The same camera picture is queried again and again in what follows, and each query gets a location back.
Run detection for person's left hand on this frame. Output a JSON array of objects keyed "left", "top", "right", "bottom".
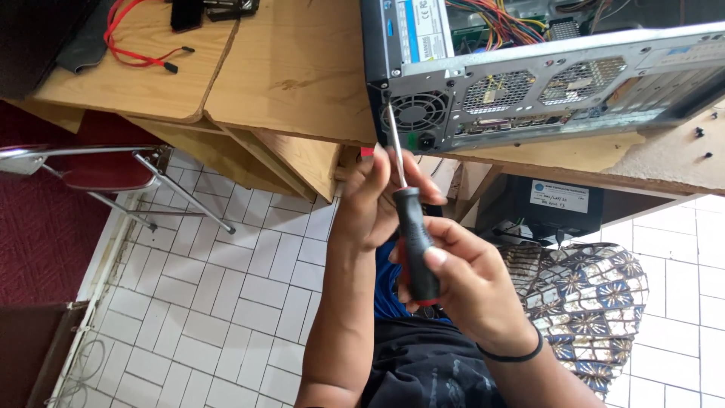
[{"left": 333, "top": 143, "right": 449, "bottom": 251}]

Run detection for person's right hand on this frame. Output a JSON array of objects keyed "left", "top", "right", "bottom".
[{"left": 390, "top": 216, "right": 540, "bottom": 355}]

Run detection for black red handled screwdriver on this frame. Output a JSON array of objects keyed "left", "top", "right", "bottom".
[{"left": 386, "top": 104, "right": 442, "bottom": 307}]

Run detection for black wristband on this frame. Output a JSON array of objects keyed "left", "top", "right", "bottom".
[{"left": 476, "top": 326, "right": 545, "bottom": 364}]

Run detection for person's blue trousers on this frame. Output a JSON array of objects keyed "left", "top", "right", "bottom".
[{"left": 373, "top": 238, "right": 454, "bottom": 325}]

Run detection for person's black shirt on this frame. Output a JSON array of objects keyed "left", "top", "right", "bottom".
[{"left": 360, "top": 315, "right": 511, "bottom": 408}]

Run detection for black computer with white label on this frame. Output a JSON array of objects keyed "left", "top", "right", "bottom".
[{"left": 475, "top": 175, "right": 605, "bottom": 247}]

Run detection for batik patterned cloth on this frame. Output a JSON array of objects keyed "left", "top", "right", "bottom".
[{"left": 497, "top": 243, "right": 650, "bottom": 400}]

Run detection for silver power supply unit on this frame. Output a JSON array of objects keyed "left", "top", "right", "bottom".
[{"left": 383, "top": 0, "right": 455, "bottom": 68}]

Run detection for grey open computer case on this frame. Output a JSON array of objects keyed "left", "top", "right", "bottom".
[{"left": 359, "top": 0, "right": 725, "bottom": 155}]

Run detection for black hard drive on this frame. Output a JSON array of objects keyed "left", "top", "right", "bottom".
[{"left": 204, "top": 0, "right": 261, "bottom": 23}]

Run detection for black rectangular device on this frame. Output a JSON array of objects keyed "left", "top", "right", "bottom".
[{"left": 170, "top": 0, "right": 205, "bottom": 33}]

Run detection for metal chair with red seat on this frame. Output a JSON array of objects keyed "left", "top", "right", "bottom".
[{"left": 0, "top": 144, "right": 237, "bottom": 235}]

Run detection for grey folded cloth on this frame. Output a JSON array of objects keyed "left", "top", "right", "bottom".
[{"left": 56, "top": 0, "right": 117, "bottom": 75}]

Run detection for dark brown cabinet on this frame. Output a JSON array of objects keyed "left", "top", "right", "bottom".
[{"left": 0, "top": 302, "right": 88, "bottom": 408}]

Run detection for bundle of coloured wires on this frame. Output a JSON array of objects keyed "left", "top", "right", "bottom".
[{"left": 446, "top": 0, "right": 551, "bottom": 51}]

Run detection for red data cable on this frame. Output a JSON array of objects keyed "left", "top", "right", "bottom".
[{"left": 103, "top": 0, "right": 197, "bottom": 75}]

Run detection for thin white cable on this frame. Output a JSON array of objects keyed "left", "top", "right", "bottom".
[{"left": 44, "top": 338, "right": 110, "bottom": 408}]

